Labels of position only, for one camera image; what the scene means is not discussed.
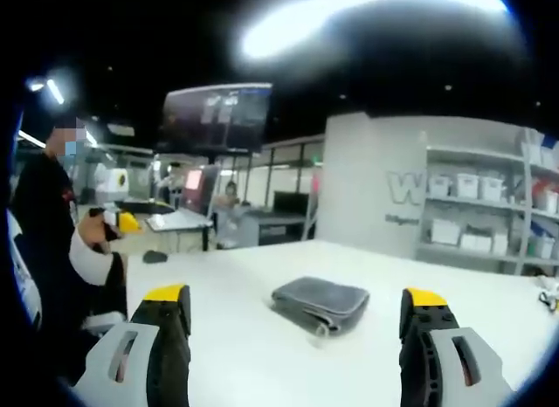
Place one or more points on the grey towel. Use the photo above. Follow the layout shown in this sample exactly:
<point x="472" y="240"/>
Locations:
<point x="319" y="298"/>

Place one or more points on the person's left hand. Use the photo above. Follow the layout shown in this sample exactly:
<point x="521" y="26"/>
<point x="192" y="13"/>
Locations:
<point x="89" y="230"/>

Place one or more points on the white and yellow machine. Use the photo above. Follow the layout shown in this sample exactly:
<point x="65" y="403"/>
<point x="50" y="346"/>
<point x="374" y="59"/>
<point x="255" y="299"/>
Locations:
<point x="117" y="185"/>

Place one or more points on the small black object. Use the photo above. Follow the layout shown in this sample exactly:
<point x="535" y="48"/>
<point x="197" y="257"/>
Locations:
<point x="155" y="257"/>

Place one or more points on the grey background table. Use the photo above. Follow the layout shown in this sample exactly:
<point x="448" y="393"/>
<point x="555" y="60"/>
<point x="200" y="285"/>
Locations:
<point x="179" y="219"/>

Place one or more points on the white worn device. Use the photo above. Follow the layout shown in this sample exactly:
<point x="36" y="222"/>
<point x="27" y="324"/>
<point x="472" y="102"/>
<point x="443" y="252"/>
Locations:
<point x="24" y="267"/>

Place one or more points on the person's black clothing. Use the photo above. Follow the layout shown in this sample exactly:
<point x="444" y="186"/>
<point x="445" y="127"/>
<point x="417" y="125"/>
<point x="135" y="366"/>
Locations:
<point x="39" y="197"/>

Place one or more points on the blue face mask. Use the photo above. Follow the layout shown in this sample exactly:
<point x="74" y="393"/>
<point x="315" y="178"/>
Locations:
<point x="73" y="148"/>

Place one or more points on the hanging dark monitor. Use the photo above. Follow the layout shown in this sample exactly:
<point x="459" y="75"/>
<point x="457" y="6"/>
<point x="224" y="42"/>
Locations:
<point x="214" y="116"/>

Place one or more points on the white and black object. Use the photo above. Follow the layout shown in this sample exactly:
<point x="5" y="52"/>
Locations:
<point x="549" y="293"/>

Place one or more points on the small ceiling light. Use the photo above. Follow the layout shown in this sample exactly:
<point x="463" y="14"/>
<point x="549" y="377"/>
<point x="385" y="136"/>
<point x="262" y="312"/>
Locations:
<point x="54" y="91"/>

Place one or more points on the dark background desk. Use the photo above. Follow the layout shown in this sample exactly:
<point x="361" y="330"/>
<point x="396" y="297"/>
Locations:
<point x="279" y="228"/>

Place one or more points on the black desk monitor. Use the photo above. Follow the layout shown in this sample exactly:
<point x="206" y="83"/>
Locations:
<point x="290" y="202"/>

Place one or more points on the group of white storage boxes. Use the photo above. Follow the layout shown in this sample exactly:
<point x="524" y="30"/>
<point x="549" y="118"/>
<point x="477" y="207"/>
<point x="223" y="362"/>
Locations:
<point x="467" y="186"/>

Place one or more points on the grey shelving unit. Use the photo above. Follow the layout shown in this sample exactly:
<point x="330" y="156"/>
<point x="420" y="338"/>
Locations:
<point x="519" y="206"/>

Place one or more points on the long ceiling light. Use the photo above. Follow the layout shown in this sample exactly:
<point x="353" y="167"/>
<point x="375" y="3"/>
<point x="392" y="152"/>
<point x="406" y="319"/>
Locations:
<point x="349" y="14"/>

